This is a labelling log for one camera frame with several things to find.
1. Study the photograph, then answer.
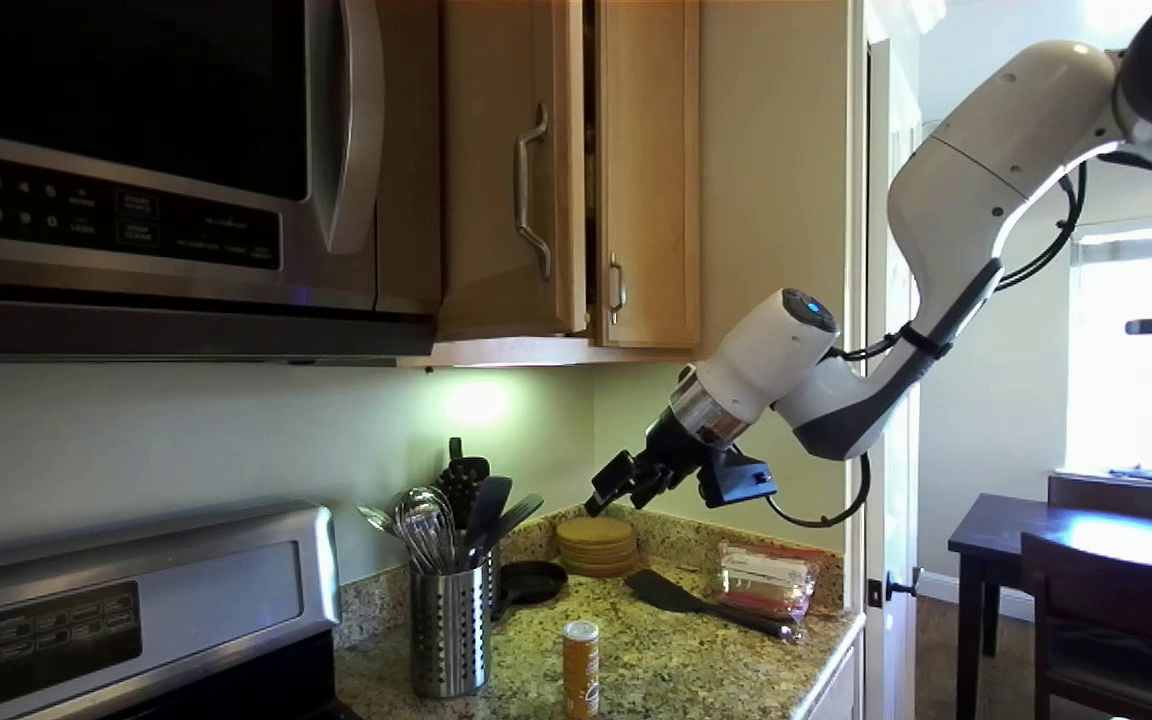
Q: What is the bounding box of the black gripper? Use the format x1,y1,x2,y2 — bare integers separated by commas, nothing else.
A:
580,405,717,523

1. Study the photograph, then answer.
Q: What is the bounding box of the small brown bottle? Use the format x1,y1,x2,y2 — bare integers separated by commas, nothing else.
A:
561,615,610,720

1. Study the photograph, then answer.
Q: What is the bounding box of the wooden cabinet door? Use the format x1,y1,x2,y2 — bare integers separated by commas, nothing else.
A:
597,0,707,361
438,0,597,339

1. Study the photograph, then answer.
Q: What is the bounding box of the white base cabinet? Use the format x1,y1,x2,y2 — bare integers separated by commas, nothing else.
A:
787,615,874,720

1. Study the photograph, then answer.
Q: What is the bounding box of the black kitchen utensil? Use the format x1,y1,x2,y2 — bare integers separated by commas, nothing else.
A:
488,493,547,557

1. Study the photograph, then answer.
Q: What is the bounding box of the small black round dish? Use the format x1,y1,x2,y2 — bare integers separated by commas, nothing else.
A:
494,557,573,621

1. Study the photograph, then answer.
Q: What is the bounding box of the black nylon turner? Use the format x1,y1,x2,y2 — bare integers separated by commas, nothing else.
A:
466,471,518,565

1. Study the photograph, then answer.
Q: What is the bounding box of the black spatula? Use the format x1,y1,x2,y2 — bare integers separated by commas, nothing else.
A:
619,570,798,644

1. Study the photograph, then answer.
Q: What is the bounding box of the perforated steel utensil holder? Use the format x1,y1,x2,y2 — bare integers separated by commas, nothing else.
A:
476,543,505,621
408,557,494,703

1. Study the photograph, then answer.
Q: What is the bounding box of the clear plastic bag red print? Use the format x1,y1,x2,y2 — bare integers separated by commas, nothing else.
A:
711,537,830,629

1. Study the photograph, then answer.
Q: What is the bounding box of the steel whisk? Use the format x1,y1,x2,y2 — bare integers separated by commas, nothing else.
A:
356,485,466,578

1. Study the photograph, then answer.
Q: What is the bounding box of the dark wooden dining table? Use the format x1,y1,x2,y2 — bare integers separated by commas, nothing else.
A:
945,487,1152,720

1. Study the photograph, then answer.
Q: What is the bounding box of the dark wooden chair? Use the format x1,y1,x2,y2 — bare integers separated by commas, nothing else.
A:
1045,467,1152,528
1018,528,1152,720

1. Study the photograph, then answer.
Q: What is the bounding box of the stainless steel microwave oven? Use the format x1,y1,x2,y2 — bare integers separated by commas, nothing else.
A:
0,0,444,369

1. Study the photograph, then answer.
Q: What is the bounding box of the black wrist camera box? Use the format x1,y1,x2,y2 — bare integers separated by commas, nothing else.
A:
696,440,782,514

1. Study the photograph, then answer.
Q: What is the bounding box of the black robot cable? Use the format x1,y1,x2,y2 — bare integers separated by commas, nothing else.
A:
764,160,1097,532

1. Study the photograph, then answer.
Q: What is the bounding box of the white door frame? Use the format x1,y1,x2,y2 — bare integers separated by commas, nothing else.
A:
840,0,930,720

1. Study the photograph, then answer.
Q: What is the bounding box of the wooden wall cabinet frame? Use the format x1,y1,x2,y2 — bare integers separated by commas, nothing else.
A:
394,0,861,376

